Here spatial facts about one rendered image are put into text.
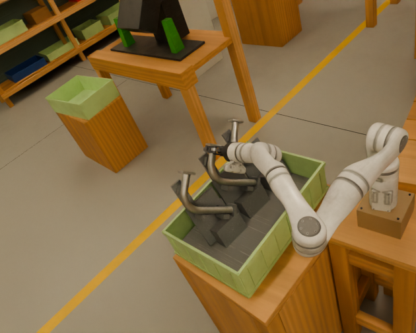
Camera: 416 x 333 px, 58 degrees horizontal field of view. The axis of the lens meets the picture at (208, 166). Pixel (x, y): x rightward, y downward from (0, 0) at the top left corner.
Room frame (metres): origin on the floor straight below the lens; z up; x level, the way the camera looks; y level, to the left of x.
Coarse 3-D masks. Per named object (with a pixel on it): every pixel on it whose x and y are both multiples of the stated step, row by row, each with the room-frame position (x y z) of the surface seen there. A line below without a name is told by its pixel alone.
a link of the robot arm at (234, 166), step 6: (234, 144) 1.06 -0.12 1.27; (228, 150) 1.06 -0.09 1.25; (234, 150) 1.03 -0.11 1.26; (228, 156) 1.05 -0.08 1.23; (234, 156) 1.02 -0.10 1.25; (234, 162) 1.03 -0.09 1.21; (240, 162) 1.01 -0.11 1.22; (228, 168) 1.01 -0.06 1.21; (234, 168) 1.02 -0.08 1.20; (240, 168) 1.02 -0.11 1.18
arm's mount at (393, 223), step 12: (408, 192) 0.82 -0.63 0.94; (360, 204) 0.85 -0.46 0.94; (408, 204) 0.78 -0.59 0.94; (360, 216) 0.83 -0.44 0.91; (372, 216) 0.79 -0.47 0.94; (384, 216) 0.77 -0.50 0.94; (396, 216) 0.75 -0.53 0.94; (408, 216) 0.77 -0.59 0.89; (372, 228) 0.79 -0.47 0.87; (384, 228) 0.76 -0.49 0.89; (396, 228) 0.73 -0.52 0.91
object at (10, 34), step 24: (0, 0) 6.37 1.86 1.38; (48, 0) 6.77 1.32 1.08; (72, 0) 7.25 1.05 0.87; (24, 24) 6.53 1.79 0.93; (48, 24) 6.60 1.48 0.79; (96, 24) 7.11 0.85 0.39; (0, 48) 6.18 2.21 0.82; (48, 48) 7.01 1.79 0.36; (72, 48) 6.78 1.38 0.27; (24, 72) 6.32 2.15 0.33; (0, 96) 6.38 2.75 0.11
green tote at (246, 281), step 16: (288, 160) 1.25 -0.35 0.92; (304, 160) 1.18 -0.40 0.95; (304, 176) 1.19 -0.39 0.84; (320, 176) 1.08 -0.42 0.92; (304, 192) 1.01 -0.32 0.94; (320, 192) 1.08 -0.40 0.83; (176, 224) 1.14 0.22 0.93; (192, 224) 1.17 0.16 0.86; (288, 224) 0.94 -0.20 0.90; (176, 240) 1.03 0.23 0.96; (272, 240) 0.88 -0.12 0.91; (288, 240) 0.93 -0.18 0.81; (192, 256) 0.99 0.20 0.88; (208, 256) 0.89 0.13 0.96; (256, 256) 0.83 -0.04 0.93; (272, 256) 0.87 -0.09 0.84; (208, 272) 0.93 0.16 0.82; (224, 272) 0.84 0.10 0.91; (240, 272) 0.77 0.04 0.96; (256, 272) 0.81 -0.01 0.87; (240, 288) 0.79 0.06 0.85; (256, 288) 0.80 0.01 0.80
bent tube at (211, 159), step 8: (208, 144) 1.22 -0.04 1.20; (216, 144) 1.21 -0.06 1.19; (216, 152) 1.20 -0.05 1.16; (208, 160) 1.19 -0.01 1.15; (208, 168) 1.17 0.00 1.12; (216, 176) 1.15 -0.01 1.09; (224, 184) 1.14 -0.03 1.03; (232, 184) 1.15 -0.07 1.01; (240, 184) 1.15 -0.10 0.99; (248, 184) 1.16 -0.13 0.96
